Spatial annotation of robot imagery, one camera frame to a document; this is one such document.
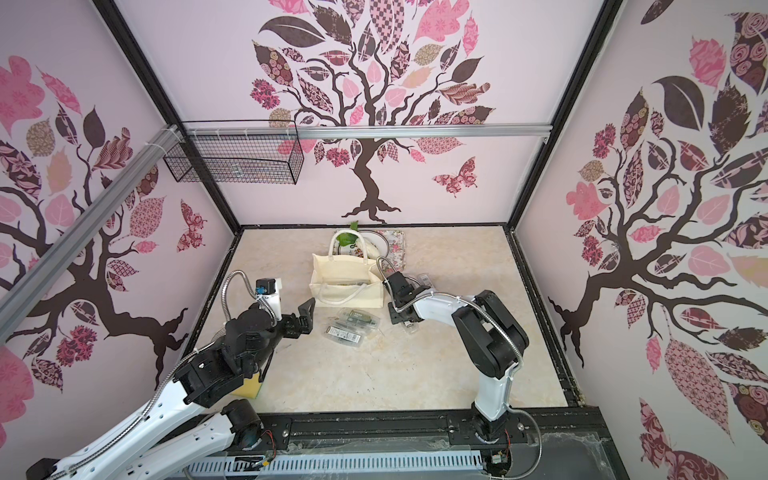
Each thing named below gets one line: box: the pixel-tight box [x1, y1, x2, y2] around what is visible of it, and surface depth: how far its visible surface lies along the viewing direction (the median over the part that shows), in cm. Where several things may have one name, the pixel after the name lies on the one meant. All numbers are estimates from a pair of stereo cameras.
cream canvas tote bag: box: [309, 230, 384, 308], surface depth 95 cm
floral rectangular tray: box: [378, 229, 406, 272], surface depth 116 cm
